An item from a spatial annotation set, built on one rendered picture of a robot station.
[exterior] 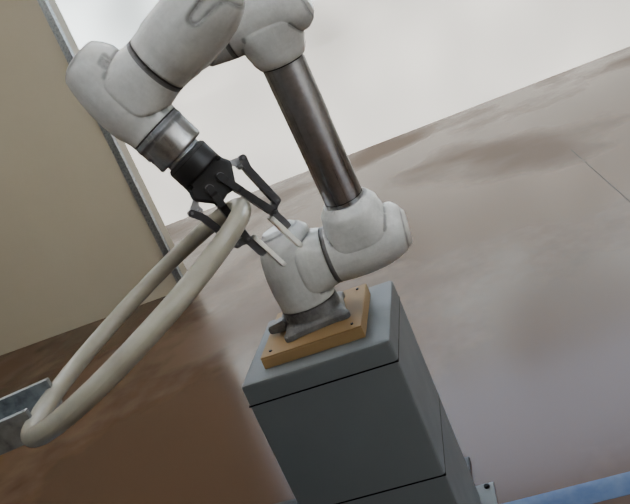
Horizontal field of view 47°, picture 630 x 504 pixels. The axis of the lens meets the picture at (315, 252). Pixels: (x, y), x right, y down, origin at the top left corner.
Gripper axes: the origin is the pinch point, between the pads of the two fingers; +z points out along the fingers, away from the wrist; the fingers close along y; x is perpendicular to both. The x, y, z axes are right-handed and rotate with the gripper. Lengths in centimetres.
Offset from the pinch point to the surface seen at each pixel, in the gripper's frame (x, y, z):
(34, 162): -535, 37, -101
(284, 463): -63, 35, 52
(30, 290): -573, 127, -32
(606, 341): -128, -73, 149
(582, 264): -196, -115, 159
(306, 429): -58, 24, 49
